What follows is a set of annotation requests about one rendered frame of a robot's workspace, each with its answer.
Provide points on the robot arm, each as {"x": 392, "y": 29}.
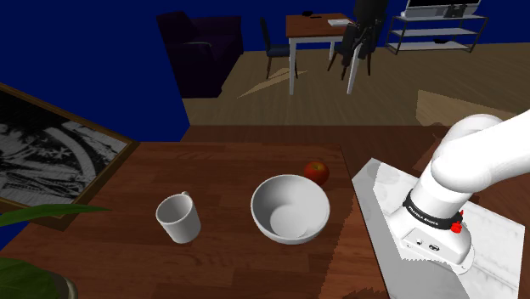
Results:
{"x": 459, "y": 165}

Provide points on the red apple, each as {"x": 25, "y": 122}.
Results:
{"x": 316, "y": 171}

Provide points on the white bowl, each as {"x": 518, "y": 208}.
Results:
{"x": 290, "y": 211}

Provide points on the dark blue chair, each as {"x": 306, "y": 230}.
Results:
{"x": 275, "y": 49}

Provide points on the white mug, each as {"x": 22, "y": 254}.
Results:
{"x": 179, "y": 218}

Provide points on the dark armchair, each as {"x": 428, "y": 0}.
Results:
{"x": 198, "y": 49}

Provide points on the brown table with white legs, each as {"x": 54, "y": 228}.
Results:
{"x": 308, "y": 27}

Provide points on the black chair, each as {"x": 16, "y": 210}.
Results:
{"x": 364, "y": 33}

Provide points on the grey shelf unit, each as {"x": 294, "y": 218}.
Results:
{"x": 434, "y": 31}

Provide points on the framed black and white picture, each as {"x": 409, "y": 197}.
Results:
{"x": 45, "y": 153}

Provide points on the white marble robot stand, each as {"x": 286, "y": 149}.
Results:
{"x": 492, "y": 244}

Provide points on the green potted plant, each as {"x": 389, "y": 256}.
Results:
{"x": 25, "y": 281}

